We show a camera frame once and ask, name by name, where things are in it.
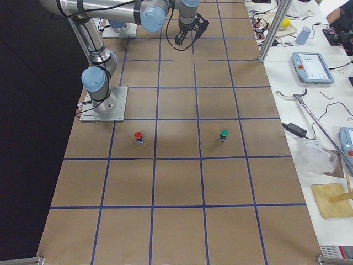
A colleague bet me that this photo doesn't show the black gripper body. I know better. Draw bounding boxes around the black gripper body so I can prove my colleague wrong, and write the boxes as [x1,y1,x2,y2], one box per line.
[192,13,209,38]

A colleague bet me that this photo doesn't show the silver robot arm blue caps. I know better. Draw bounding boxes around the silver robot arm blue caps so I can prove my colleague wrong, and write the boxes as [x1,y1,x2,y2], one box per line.
[41,1,209,120]

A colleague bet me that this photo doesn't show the green push button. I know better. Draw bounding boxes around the green push button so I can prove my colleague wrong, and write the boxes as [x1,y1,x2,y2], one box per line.
[220,129,229,142]

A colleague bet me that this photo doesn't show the red push button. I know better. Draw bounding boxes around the red push button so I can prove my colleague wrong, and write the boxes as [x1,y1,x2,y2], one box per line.
[133,131,144,145]

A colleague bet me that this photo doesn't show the wooden board stand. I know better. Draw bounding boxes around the wooden board stand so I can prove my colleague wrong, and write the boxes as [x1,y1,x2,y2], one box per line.
[311,174,352,219]

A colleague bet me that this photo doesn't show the beige tray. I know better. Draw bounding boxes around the beige tray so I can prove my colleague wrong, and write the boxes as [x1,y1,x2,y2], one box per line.
[260,13,297,38]

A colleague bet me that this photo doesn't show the yellow lemon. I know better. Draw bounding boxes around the yellow lemon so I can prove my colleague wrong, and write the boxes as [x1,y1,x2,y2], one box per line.
[280,18,291,29]

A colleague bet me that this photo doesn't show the blue plastic cup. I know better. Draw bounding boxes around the blue plastic cup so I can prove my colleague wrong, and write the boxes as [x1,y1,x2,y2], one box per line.
[295,26,311,46]

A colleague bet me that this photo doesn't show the blue teach pendant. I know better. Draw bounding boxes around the blue teach pendant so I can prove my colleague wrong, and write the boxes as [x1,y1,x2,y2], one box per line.
[339,127,353,158]
[291,52,335,84]

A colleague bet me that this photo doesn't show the metal reacher stick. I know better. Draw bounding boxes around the metal reacher stick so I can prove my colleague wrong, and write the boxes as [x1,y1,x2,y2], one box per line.
[275,88,352,171]

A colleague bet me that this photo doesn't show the black power adapter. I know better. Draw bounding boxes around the black power adapter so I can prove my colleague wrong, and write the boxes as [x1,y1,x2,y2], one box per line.
[286,123,307,138]

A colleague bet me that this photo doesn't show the brown cardboard mat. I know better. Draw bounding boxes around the brown cardboard mat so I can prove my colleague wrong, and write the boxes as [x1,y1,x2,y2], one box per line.
[38,1,320,264]

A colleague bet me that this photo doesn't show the clear plastic bag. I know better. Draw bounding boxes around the clear plastic bag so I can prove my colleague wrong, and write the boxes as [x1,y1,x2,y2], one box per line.
[290,139,338,178]

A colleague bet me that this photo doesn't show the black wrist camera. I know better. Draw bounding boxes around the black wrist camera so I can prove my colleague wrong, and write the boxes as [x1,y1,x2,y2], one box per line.
[175,30,186,46]

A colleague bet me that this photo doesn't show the aluminium frame post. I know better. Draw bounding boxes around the aluminium frame post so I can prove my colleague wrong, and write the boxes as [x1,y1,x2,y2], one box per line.
[258,0,292,63]

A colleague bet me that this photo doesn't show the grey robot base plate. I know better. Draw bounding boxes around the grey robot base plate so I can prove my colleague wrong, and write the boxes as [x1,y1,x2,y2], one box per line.
[79,86,129,122]

